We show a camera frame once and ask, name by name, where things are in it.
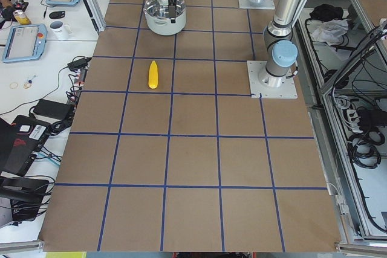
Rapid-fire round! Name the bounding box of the glass pot lid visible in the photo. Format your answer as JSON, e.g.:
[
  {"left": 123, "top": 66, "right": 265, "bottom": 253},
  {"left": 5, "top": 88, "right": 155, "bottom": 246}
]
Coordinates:
[{"left": 144, "top": 0, "right": 186, "bottom": 19}]

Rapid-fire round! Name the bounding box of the yellow corn cob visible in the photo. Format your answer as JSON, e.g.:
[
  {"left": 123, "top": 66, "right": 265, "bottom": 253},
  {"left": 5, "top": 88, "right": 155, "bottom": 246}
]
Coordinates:
[{"left": 148, "top": 60, "right": 158, "bottom": 89}]

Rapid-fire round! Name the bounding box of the pale green steel pot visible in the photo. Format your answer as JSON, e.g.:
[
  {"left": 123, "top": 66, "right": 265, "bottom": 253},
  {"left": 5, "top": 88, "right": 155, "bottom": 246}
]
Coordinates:
[{"left": 144, "top": 10, "right": 186, "bottom": 36}]

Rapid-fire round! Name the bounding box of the black power adapter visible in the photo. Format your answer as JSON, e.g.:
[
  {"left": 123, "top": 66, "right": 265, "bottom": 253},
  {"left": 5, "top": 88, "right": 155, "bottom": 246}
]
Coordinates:
[{"left": 67, "top": 57, "right": 91, "bottom": 71}]

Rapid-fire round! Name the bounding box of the white mug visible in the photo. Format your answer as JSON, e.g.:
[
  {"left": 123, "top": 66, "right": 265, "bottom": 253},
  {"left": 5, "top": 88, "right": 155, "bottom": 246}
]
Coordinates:
[{"left": 50, "top": 21, "right": 73, "bottom": 40}]

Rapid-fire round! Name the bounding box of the power strip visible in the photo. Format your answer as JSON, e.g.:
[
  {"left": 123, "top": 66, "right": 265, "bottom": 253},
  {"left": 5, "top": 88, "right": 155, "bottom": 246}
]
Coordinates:
[{"left": 66, "top": 68, "right": 88, "bottom": 105}]

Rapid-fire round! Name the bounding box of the black computer mouse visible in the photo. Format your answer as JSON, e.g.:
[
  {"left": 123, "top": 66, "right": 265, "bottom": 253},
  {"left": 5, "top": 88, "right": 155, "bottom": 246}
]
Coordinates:
[{"left": 49, "top": 10, "right": 65, "bottom": 19}]

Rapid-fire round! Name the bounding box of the blue teach pendant near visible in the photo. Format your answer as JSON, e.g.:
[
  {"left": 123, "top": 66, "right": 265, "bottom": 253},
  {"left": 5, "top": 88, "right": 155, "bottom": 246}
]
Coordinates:
[{"left": 2, "top": 24, "right": 47, "bottom": 63}]

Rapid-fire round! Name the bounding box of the yellow can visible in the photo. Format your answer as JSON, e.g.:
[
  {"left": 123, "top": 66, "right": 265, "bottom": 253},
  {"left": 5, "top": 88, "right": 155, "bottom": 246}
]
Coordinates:
[{"left": 13, "top": 10, "right": 31, "bottom": 25}]

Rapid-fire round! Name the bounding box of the black power brick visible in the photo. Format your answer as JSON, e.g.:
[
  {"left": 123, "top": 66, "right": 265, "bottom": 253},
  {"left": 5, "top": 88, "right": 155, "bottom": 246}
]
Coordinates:
[{"left": 33, "top": 99, "right": 74, "bottom": 120}]

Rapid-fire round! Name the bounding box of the white crumpled cloth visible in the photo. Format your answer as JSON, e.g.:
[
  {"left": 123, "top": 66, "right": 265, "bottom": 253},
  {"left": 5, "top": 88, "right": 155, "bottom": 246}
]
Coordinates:
[{"left": 311, "top": 20, "right": 349, "bottom": 45}]

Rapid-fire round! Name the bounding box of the black laptop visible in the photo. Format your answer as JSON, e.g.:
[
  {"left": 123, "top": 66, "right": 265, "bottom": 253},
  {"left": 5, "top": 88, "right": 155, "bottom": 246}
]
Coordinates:
[{"left": 1, "top": 115, "right": 51, "bottom": 176}]

